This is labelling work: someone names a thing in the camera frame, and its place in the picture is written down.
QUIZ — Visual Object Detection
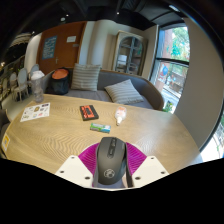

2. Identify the small green pack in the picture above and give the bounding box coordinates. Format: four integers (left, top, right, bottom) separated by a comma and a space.
89, 122, 112, 134

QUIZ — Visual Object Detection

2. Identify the upright striped cushion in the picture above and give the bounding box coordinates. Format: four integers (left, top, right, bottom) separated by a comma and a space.
70, 63, 102, 92

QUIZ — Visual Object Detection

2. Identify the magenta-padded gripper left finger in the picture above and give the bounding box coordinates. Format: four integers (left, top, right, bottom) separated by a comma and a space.
54, 142, 101, 188

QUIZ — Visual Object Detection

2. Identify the small clear bottle orange label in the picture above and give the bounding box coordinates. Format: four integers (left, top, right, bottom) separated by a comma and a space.
114, 106, 128, 127

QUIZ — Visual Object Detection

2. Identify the black and orange bag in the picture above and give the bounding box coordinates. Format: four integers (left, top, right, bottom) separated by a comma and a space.
50, 67, 71, 96

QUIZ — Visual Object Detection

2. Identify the clear shaker bottle white lid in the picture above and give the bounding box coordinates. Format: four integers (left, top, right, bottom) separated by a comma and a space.
30, 70, 46, 103

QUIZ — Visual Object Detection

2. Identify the large black-framed window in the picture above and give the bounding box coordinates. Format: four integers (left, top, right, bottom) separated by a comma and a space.
149, 26, 191, 114

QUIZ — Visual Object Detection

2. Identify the arched glass-door cabinet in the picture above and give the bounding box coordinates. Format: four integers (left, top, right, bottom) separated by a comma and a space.
111, 30, 148, 77

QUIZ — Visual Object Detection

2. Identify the blue poster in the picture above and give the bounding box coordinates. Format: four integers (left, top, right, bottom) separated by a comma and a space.
41, 35, 58, 61

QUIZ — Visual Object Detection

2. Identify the dark grey computer mouse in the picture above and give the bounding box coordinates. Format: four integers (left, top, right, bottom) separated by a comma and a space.
91, 136, 128, 189

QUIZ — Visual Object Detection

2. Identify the orange wooden door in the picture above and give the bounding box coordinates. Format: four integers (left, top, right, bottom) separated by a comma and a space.
35, 21, 87, 76

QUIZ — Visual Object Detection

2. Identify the black and red box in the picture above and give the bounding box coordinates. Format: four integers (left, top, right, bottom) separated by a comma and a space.
79, 104, 100, 122

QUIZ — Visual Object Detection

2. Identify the group of white chairs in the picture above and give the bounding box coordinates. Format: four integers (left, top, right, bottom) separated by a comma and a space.
8, 63, 40, 101

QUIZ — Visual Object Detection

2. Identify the flat-lying striped cushion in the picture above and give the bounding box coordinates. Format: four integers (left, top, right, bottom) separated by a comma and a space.
104, 78, 145, 105

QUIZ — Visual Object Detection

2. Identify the yellow square sticker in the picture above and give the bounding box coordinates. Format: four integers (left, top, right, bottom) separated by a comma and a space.
1, 133, 12, 154

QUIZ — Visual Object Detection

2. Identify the grey curved sofa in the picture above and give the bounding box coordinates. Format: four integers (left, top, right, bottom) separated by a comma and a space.
43, 68, 165, 111

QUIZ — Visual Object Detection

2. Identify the white printed sticker sheet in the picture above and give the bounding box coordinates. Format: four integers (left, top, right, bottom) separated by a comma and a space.
19, 102, 51, 123

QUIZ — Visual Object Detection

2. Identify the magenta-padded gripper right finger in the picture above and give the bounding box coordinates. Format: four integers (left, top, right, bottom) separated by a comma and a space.
124, 142, 170, 188

